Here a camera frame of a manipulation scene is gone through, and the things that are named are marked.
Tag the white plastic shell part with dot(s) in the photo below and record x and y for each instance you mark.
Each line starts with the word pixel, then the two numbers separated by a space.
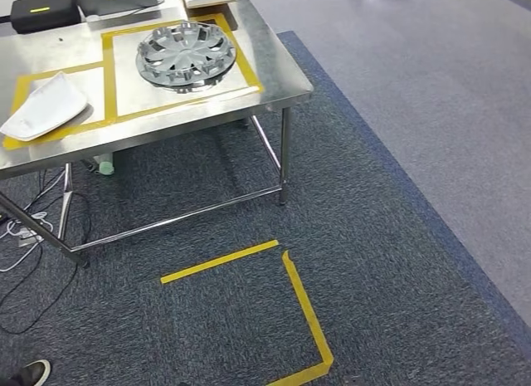
pixel 45 108

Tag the stainless steel workbench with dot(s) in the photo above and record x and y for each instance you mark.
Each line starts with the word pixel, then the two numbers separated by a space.
pixel 269 70

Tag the yellow floor tape marking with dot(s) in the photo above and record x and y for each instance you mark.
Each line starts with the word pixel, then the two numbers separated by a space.
pixel 311 317
pixel 219 261

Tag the grey plastic wheel hubcap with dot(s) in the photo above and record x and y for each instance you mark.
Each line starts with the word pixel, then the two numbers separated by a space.
pixel 186 53

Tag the pale green tape roll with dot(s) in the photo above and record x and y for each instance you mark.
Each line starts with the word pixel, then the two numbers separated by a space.
pixel 105 166

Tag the yellow tape outline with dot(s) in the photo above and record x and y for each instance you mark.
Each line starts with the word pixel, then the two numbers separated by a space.
pixel 108 81

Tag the white power strip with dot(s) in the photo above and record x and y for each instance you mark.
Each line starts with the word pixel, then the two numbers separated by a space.
pixel 29 238

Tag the black carrying case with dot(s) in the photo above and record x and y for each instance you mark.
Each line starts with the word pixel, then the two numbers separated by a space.
pixel 44 12

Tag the person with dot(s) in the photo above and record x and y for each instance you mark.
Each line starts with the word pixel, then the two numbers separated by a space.
pixel 35 371

